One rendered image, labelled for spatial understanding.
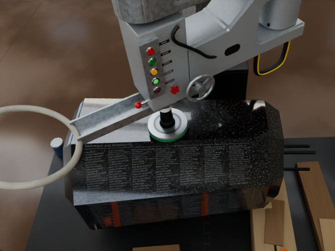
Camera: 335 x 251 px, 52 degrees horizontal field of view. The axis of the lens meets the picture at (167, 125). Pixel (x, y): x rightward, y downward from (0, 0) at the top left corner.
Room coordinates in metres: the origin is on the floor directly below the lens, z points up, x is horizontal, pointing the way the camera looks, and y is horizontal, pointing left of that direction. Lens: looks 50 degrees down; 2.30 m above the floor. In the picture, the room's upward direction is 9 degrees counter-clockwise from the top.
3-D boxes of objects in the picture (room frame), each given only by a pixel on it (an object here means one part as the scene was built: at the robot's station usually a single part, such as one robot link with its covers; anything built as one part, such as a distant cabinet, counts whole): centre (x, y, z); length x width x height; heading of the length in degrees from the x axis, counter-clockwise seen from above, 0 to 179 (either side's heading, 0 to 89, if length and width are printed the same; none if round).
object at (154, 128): (1.18, 0.00, 0.90); 0.21 x 0.21 x 0.01
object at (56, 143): (1.81, 0.92, 0.08); 0.10 x 0.10 x 0.13
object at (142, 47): (1.05, 0.02, 1.40); 0.08 x 0.03 x 0.28; 111
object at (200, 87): (1.11, -0.16, 1.22); 0.15 x 0.10 x 0.15; 111
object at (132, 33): (1.21, -0.08, 1.35); 0.36 x 0.22 x 0.45; 111
